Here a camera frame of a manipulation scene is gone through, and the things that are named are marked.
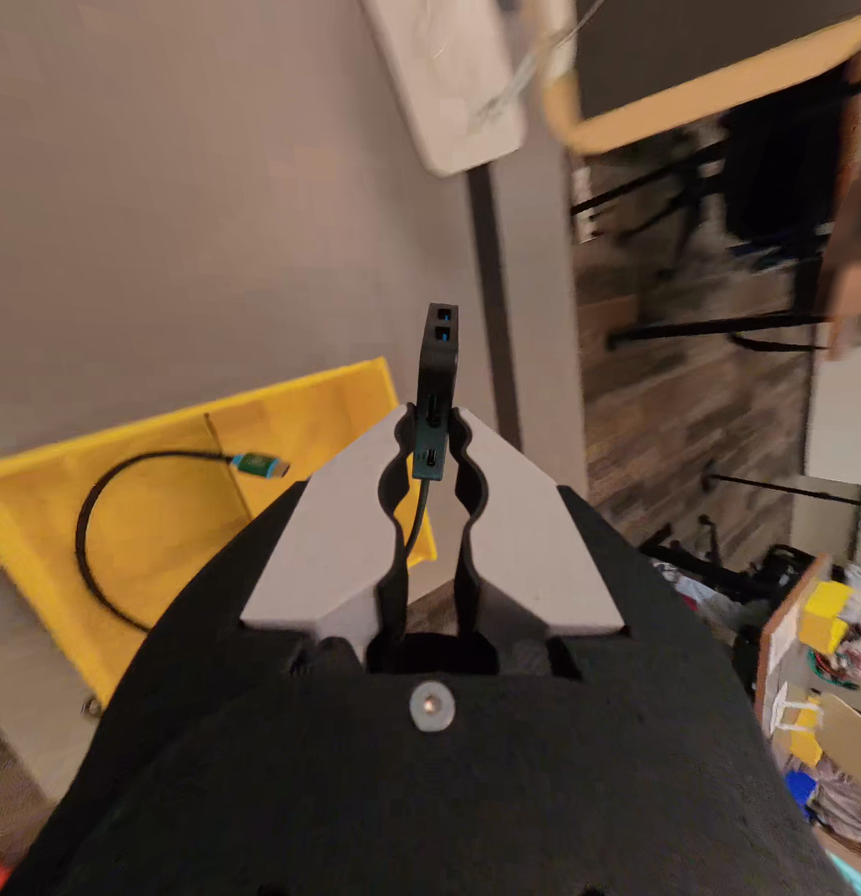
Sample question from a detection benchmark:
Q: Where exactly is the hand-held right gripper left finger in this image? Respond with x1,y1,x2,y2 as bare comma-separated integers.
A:
239,403,416,665

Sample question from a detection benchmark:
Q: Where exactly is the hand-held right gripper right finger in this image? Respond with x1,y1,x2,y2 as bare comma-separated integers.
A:
451,406,627,655

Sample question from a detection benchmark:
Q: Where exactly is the thick braided hdmi cable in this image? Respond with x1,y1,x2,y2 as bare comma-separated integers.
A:
76,450,292,633

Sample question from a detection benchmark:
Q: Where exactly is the yellow plastic bin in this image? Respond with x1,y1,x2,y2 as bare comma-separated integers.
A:
0,357,438,708

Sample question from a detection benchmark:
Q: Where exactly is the dark multiport hub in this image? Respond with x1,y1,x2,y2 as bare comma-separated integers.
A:
401,302,463,557

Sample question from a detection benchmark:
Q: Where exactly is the small yellow bin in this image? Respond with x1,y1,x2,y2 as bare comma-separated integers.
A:
798,581,854,652

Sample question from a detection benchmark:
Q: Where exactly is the wood-edged table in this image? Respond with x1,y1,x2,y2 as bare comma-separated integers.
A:
542,0,861,156

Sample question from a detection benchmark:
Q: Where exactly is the dark desk cable flap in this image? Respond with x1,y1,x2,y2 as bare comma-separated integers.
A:
465,167,524,452

